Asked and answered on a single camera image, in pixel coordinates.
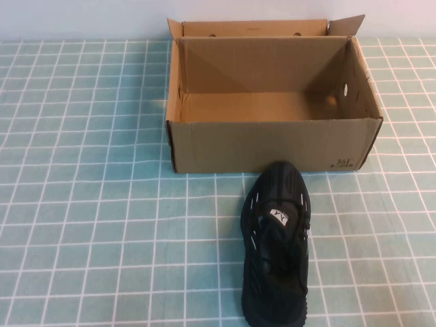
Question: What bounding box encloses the brown cardboard shoe box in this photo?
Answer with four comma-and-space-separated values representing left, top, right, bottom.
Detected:
166, 14, 384, 174

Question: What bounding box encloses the black knit sneaker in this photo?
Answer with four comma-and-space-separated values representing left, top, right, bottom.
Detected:
240, 161, 311, 327

